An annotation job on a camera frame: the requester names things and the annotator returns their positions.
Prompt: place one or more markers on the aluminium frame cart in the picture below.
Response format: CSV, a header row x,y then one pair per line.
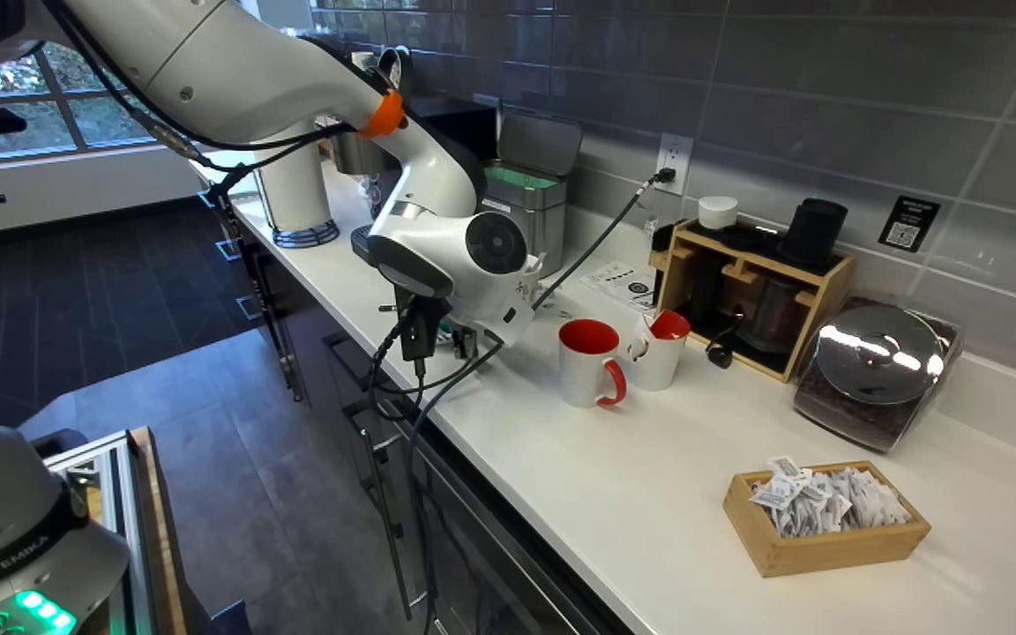
x,y
123,516

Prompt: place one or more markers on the wooden coffee organizer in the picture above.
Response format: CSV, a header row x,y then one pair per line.
x,y
827,286

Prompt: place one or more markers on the pile of white sugar packets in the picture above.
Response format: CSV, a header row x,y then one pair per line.
x,y
827,497

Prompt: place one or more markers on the small black knob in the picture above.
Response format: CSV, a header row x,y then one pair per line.
x,y
720,353

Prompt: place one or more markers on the metal box with green lid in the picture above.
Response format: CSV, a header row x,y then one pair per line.
x,y
532,216

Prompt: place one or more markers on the small white cup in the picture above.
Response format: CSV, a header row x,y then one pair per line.
x,y
717,214

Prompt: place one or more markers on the wooden box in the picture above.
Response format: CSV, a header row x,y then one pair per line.
x,y
837,550

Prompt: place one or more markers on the white wall outlet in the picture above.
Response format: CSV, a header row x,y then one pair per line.
x,y
676,157

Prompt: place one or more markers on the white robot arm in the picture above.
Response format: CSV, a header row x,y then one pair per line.
x,y
439,246

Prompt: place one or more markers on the grey robot base with light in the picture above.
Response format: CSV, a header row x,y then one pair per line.
x,y
1,516

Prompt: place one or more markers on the black appliance box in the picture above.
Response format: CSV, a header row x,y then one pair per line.
x,y
457,129

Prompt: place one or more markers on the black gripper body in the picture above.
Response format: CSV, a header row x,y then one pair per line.
x,y
426,325

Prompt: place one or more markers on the black cup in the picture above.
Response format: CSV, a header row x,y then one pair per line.
x,y
818,232

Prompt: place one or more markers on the window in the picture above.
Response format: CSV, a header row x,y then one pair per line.
x,y
26,109

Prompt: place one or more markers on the printed paper sheet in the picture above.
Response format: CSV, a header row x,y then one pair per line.
x,y
623,286

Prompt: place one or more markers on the white mug with red inside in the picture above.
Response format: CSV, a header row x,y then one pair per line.
x,y
656,358

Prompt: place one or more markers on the black wall plate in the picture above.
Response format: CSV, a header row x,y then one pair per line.
x,y
908,222

